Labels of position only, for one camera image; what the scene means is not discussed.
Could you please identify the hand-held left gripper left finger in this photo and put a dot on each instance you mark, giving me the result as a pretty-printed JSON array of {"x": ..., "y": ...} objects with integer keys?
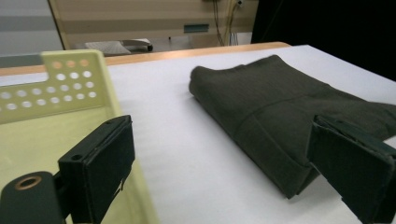
[{"x": 99, "y": 161}]

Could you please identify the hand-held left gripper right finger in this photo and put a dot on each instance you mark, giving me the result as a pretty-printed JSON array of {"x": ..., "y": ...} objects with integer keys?
[{"x": 351, "y": 168}]

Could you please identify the pale yellow perforated plastic basket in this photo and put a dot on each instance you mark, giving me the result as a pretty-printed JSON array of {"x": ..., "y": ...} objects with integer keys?
[{"x": 28, "y": 140}]

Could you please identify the dark green pants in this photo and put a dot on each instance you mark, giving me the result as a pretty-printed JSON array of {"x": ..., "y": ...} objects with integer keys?
[{"x": 264, "y": 102}]

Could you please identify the grey chair base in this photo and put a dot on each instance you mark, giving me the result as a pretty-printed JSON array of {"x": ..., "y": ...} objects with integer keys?
[{"x": 112, "y": 47}]

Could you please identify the black curtain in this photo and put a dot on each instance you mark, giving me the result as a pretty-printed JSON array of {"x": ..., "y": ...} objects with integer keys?
[{"x": 327, "y": 28}]

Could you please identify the light wooden desk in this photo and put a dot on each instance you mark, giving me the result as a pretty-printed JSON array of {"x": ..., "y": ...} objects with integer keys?
[{"x": 124, "y": 18}]

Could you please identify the white cabinet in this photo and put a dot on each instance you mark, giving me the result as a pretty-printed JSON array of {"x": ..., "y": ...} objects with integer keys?
[{"x": 25, "y": 15}]

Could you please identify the teal label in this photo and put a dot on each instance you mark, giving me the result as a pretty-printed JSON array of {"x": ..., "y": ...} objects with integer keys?
[{"x": 196, "y": 28}]

